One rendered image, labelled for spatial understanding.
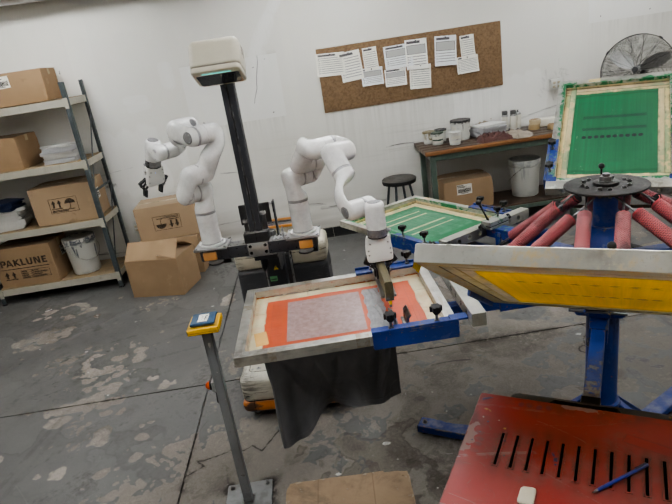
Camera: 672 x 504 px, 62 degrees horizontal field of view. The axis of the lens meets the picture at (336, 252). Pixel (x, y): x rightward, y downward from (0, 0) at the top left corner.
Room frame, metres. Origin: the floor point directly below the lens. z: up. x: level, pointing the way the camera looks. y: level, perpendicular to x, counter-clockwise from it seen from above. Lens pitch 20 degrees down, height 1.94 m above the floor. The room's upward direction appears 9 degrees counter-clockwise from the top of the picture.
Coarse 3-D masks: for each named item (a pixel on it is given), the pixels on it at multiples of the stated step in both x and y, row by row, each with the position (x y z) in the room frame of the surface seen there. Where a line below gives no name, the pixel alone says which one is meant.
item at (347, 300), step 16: (368, 288) 2.17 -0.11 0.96; (400, 288) 2.12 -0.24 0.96; (272, 304) 2.16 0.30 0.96; (288, 304) 2.13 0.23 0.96; (304, 304) 2.11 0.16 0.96; (320, 304) 2.08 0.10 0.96; (336, 304) 2.06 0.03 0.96; (352, 304) 2.04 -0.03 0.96; (384, 304) 1.99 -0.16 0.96; (272, 320) 2.01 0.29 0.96; (288, 320) 1.98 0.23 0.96
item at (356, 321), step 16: (400, 304) 1.97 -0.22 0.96; (416, 304) 1.95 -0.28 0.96; (304, 320) 1.96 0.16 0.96; (320, 320) 1.94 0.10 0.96; (336, 320) 1.92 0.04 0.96; (352, 320) 1.90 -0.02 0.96; (368, 320) 1.88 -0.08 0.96; (400, 320) 1.84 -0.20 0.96; (416, 320) 1.82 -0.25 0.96; (272, 336) 1.87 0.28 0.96; (288, 336) 1.85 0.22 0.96; (304, 336) 1.83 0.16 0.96; (320, 336) 1.81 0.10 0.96; (336, 336) 1.80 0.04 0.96
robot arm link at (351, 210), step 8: (344, 168) 2.12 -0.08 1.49; (352, 168) 2.14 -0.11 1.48; (336, 176) 2.12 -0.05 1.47; (344, 176) 2.09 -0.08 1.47; (352, 176) 2.13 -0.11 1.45; (336, 184) 2.09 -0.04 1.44; (344, 184) 2.09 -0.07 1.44; (336, 192) 2.06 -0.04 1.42; (336, 200) 2.05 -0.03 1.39; (344, 200) 2.01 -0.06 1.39; (352, 200) 2.03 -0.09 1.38; (360, 200) 2.03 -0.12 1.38; (344, 208) 2.01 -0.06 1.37; (352, 208) 1.99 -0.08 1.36; (360, 208) 2.01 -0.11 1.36; (344, 216) 2.02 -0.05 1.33; (352, 216) 1.99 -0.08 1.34; (360, 216) 2.01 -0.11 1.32
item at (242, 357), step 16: (400, 272) 2.24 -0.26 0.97; (416, 272) 2.24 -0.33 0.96; (272, 288) 2.25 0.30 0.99; (288, 288) 2.24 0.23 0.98; (304, 288) 2.24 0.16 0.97; (320, 288) 2.24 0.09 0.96; (432, 288) 2.00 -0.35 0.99; (240, 336) 1.84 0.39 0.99; (352, 336) 1.71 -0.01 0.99; (368, 336) 1.70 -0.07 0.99; (240, 352) 1.72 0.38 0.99; (256, 352) 1.71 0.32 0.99; (272, 352) 1.69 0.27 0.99; (288, 352) 1.69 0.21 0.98; (304, 352) 1.69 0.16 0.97; (320, 352) 1.69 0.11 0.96
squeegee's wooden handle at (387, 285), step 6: (378, 264) 1.97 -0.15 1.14; (384, 264) 1.96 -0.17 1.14; (378, 270) 1.96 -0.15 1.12; (384, 270) 1.90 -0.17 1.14; (384, 276) 1.85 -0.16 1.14; (384, 282) 1.80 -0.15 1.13; (390, 282) 1.80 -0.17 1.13; (384, 288) 1.81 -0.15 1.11; (390, 288) 1.80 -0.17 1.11; (384, 294) 1.83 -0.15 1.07; (390, 294) 1.80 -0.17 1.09; (390, 300) 1.80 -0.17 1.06
